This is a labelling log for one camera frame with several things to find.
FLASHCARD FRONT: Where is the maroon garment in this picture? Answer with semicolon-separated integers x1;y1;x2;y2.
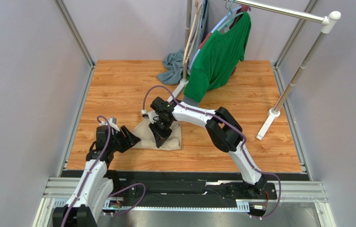
191;5;252;79

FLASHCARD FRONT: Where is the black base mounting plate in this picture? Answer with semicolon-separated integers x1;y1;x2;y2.
100;170;279;209

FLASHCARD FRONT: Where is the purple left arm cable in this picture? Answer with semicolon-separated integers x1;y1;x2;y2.
61;115;146;227

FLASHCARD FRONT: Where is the blue-grey garment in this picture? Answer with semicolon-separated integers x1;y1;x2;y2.
157;0;208;96

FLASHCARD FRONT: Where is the aluminium frame rail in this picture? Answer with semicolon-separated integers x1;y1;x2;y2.
32;177;336;227

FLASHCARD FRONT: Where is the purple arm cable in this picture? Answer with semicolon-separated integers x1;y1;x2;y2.
61;115;146;227
142;85;282;220

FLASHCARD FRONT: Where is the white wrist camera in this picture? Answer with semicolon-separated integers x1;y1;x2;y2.
141;109;154;118
99;117;120;131

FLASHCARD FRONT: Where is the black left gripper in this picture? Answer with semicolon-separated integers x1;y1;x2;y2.
109;125;140;153

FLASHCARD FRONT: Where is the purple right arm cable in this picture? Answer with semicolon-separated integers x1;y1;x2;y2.
142;85;282;220

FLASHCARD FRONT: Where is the silver white clothes rack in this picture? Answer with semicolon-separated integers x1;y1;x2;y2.
167;0;342;140

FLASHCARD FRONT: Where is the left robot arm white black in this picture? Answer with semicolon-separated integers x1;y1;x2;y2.
52;124;141;227

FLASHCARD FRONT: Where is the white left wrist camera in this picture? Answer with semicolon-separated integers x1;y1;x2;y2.
99;117;120;131

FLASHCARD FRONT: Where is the beige wooden clothes hanger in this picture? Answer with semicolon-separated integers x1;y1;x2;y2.
182;0;200;82

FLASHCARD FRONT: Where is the light blue clothes hanger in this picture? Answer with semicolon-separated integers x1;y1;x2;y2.
188;13;238;70

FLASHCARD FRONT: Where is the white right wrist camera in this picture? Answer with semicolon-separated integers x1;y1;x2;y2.
141;109;154;118

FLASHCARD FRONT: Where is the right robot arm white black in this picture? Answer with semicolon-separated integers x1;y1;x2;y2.
149;97;267;193

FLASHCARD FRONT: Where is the green t-shirt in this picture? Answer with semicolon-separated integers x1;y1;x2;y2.
183;11;252;103

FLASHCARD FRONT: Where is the beige linen napkin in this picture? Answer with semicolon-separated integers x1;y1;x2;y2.
132;111;182;151

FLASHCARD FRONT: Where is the teal clothes hanger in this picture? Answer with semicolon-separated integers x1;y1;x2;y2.
212;0;243;32

